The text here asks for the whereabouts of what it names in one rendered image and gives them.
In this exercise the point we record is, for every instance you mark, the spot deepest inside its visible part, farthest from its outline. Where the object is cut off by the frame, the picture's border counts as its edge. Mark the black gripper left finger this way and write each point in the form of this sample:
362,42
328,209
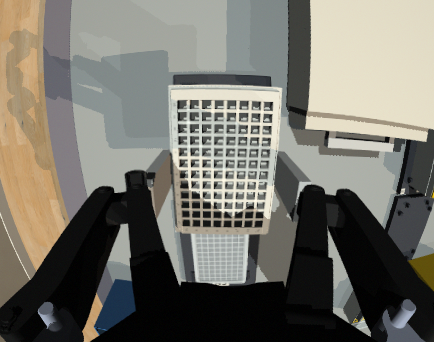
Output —
61,293

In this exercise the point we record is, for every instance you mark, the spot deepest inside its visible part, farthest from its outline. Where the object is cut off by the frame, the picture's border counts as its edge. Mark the yellow open-top bin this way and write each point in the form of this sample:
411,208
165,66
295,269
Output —
424,268

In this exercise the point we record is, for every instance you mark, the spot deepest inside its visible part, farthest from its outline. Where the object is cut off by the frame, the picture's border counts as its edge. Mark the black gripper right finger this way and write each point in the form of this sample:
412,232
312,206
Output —
396,304

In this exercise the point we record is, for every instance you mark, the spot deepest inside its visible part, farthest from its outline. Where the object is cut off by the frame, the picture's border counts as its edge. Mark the blue open-top bin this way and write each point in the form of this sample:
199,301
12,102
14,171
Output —
118,305

